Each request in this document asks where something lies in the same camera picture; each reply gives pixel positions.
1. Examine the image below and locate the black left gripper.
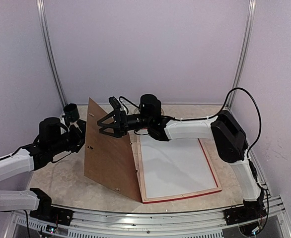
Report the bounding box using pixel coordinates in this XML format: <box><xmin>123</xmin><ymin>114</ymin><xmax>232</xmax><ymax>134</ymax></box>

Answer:
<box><xmin>49</xmin><ymin>119</ymin><xmax>95</xmax><ymax>156</ymax></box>

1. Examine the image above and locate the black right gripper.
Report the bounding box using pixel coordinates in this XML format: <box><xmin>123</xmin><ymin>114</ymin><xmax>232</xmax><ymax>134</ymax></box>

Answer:
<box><xmin>96</xmin><ymin>109</ymin><xmax>151</xmax><ymax>138</ymax></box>

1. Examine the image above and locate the red wooden picture frame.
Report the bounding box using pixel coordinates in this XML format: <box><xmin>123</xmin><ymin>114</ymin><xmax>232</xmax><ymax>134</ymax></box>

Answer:
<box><xmin>135</xmin><ymin>135</ymin><xmax>222</xmax><ymax>204</ymax></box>

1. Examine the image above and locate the brown backing board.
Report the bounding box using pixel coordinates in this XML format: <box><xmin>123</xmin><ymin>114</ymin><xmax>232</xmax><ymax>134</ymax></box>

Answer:
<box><xmin>84</xmin><ymin>98</ymin><xmax>142</xmax><ymax>202</ymax></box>

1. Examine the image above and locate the cat photo print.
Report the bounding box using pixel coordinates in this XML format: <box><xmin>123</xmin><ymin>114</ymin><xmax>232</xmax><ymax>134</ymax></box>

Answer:
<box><xmin>139</xmin><ymin>136</ymin><xmax>218</xmax><ymax>199</ymax></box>

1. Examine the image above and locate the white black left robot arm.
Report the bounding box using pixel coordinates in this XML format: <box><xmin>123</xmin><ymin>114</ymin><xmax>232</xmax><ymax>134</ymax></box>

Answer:
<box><xmin>0</xmin><ymin>117</ymin><xmax>86</xmax><ymax>221</ymax></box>

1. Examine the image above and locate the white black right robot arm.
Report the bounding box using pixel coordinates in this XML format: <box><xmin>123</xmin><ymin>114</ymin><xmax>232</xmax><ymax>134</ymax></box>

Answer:
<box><xmin>97</xmin><ymin>94</ymin><xmax>269</xmax><ymax>220</ymax></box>

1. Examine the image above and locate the dark green mug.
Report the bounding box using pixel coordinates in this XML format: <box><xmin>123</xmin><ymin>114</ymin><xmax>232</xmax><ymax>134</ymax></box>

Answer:
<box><xmin>63</xmin><ymin>103</ymin><xmax>80</xmax><ymax>123</ymax></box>

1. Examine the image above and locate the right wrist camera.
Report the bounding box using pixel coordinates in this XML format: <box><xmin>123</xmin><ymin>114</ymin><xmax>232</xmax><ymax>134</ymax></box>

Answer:
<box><xmin>108</xmin><ymin>96</ymin><xmax>125</xmax><ymax>111</ymax></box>

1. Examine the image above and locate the left aluminium post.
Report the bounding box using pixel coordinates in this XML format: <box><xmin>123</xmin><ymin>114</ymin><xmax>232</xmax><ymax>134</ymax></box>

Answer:
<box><xmin>36</xmin><ymin>0</ymin><xmax>67</xmax><ymax>107</ymax></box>

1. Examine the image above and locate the aluminium post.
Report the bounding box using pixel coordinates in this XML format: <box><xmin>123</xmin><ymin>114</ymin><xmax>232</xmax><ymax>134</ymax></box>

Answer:
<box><xmin>36</xmin><ymin>0</ymin><xmax>67</xmax><ymax>107</ymax></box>
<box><xmin>226</xmin><ymin>0</ymin><xmax>257</xmax><ymax>108</ymax></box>

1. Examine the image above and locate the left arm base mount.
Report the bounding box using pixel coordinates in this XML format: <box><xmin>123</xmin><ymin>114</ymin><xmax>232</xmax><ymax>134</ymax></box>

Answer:
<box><xmin>30</xmin><ymin>204</ymin><xmax>73</xmax><ymax>226</ymax></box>

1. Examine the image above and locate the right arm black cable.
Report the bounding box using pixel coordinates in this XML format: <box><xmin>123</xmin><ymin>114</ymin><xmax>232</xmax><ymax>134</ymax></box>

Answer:
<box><xmin>219</xmin><ymin>88</ymin><xmax>263</xmax><ymax>154</ymax></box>

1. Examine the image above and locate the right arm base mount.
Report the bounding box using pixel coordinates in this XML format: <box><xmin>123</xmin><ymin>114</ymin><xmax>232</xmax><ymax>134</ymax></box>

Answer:
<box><xmin>223</xmin><ymin>205</ymin><xmax>267</xmax><ymax>226</ymax></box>

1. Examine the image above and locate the right aluminium post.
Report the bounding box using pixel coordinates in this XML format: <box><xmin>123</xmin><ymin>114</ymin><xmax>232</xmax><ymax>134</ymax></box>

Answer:
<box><xmin>226</xmin><ymin>0</ymin><xmax>257</xmax><ymax>108</ymax></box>

